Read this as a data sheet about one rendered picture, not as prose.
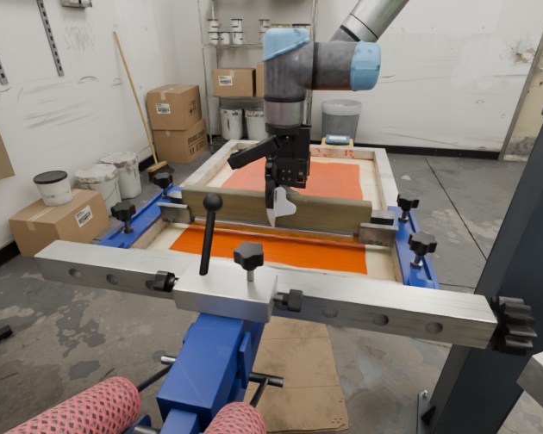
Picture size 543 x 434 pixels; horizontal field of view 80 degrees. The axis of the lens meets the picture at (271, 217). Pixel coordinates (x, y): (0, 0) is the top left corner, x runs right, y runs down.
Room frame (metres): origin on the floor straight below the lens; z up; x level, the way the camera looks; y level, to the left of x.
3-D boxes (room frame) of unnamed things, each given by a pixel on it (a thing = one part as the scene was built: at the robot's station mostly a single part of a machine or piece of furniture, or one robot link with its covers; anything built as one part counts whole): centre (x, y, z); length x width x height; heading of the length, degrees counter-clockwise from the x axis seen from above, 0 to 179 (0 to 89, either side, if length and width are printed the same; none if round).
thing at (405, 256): (0.53, -0.27, 0.98); 0.30 x 0.05 x 0.07; 168
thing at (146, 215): (0.64, 0.28, 0.98); 0.30 x 0.05 x 0.07; 168
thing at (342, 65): (0.62, -0.13, 1.30); 0.11 x 0.11 x 0.08; 85
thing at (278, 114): (0.62, -0.02, 1.23); 0.08 x 0.08 x 0.05
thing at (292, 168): (0.61, -0.03, 1.15); 0.09 x 0.08 x 0.12; 78
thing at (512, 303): (0.31, -0.30, 1.02); 0.07 x 0.06 x 0.07; 168
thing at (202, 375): (0.27, 0.07, 1.02); 0.17 x 0.06 x 0.05; 168
